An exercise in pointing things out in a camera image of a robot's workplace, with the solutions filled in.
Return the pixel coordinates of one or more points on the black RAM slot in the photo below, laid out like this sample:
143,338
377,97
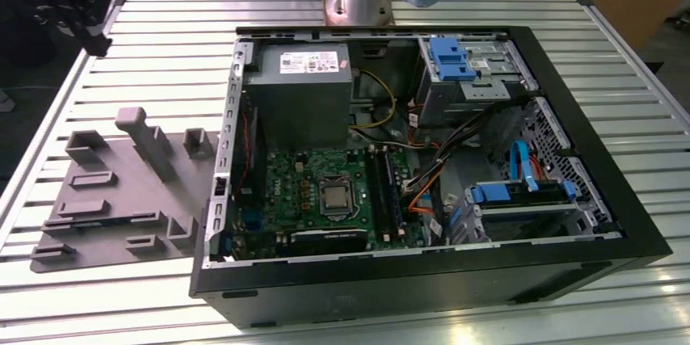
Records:
379,195

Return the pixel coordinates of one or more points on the grey power supply unit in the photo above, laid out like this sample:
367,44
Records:
297,98

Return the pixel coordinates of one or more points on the grey plastic parts rack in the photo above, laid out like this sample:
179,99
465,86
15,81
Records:
124,199

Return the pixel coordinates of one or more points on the green motherboard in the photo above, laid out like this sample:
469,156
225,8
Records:
286,167

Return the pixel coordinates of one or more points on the black CPU socket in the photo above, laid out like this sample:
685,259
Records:
335,178

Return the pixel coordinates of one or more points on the silver CPU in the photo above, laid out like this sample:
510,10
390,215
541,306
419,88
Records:
335,199

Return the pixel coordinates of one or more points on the blue plastic drive latch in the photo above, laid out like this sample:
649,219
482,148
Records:
450,58

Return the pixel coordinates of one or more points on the black graphics card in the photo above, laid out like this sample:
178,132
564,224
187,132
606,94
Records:
323,245

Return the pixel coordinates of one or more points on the silver metal drive cage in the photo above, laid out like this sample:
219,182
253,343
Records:
485,92

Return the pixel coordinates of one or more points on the hard disk in blue carrier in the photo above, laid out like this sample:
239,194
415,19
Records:
493,193

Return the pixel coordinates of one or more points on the black open PC case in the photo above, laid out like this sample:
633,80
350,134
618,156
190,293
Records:
377,292

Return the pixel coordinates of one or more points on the silver metal disk bay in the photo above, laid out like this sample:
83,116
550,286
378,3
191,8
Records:
529,209

